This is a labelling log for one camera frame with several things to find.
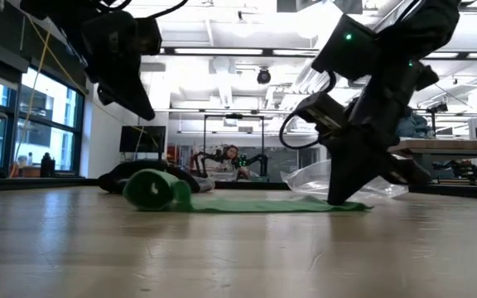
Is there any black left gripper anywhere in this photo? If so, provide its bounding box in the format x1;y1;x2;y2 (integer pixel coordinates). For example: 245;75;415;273
81;11;157;122

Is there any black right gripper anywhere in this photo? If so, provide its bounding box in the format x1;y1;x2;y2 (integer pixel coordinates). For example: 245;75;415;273
323;89;433;206

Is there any clear plastic bag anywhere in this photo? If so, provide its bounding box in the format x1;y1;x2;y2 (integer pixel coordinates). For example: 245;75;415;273
280;159;409;199

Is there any green bandage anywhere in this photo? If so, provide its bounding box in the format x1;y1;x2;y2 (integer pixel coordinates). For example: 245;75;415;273
122;168;374;214

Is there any black monitor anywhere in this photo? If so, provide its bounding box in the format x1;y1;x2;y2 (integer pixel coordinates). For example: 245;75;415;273
118;125;167;154

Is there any blue cloth pile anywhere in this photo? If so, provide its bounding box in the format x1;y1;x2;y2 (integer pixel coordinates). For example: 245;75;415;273
395;108;436;140

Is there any wooden workbench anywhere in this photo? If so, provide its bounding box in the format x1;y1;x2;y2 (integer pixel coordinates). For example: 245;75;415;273
387;138;477;185

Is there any black glove with yellow cuff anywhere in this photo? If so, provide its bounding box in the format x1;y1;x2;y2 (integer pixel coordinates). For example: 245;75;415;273
97;160;216;195

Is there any black bottle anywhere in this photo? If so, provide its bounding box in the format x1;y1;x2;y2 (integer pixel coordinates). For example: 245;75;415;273
39;151;56;179

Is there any person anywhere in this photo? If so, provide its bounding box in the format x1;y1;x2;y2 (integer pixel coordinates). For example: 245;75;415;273
220;144;251;181

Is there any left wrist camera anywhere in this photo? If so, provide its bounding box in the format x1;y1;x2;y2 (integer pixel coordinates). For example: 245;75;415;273
134;16;163;55

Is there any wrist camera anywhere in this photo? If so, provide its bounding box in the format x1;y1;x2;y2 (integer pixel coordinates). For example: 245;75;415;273
134;16;163;55
293;90;347;134

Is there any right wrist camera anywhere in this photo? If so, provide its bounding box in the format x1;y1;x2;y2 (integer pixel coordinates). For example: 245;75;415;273
293;90;347;134

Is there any yellow hanging cable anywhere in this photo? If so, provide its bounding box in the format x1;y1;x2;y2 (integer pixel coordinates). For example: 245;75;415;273
9;16;57;179

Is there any black camera stand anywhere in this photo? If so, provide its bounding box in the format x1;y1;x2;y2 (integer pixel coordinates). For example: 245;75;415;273
426;101;450;133

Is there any black right camera cable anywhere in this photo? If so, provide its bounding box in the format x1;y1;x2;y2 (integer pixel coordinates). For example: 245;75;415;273
278;70;338;150

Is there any black camera cable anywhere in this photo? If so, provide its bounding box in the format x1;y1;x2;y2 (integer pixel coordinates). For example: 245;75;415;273
278;70;338;150
93;0;190;20

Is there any black left camera cable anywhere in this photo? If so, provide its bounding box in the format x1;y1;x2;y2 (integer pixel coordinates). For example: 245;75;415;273
93;0;190;20

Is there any black aluminium table frame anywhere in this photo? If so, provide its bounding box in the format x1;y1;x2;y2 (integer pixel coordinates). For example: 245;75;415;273
0;176;477;200

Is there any black dome ceiling camera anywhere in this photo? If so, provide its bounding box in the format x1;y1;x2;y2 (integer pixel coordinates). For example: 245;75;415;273
256;67;272;85

